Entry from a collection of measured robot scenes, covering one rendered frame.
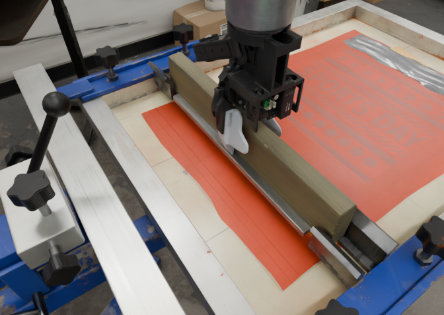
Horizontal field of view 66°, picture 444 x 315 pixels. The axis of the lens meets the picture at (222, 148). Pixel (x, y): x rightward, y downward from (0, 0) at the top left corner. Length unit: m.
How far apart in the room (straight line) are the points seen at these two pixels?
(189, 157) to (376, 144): 0.33
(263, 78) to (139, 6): 2.30
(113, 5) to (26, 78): 1.94
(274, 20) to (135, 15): 2.33
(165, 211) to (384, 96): 0.51
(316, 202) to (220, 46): 0.22
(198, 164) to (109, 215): 0.20
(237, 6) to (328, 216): 0.25
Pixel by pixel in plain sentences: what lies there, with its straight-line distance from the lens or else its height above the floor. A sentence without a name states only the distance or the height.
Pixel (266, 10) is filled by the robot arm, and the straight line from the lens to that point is 0.36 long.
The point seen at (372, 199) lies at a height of 0.96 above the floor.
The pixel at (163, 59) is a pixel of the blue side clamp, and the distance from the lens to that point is 0.74.
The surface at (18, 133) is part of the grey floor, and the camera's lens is 2.34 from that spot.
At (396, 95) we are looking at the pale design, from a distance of 0.79.
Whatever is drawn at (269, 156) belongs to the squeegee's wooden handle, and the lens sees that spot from 0.46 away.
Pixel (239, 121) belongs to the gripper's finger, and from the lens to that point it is 0.46.
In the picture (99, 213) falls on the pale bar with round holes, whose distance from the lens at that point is 0.43.
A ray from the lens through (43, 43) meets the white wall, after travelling 2.56.
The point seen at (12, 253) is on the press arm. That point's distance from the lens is 0.45.
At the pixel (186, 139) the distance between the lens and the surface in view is 0.61.
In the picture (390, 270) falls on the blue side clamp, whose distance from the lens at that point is 0.46.
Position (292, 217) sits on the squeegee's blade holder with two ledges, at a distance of 0.47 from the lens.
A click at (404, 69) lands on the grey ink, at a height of 0.96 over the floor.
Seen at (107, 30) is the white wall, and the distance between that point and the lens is 2.64.
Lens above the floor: 1.38
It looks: 46 degrees down
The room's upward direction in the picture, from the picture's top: straight up
